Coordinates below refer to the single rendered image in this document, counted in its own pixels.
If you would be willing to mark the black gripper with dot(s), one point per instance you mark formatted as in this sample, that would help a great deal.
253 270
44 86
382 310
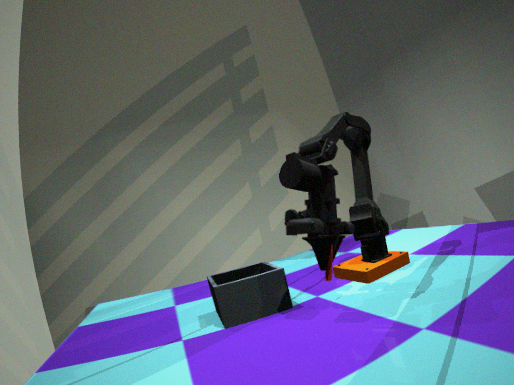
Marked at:
324 229

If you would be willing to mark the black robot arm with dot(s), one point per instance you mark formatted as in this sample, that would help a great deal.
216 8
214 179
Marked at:
301 172

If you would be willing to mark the dark red peg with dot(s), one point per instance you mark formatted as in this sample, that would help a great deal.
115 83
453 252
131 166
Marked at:
328 276

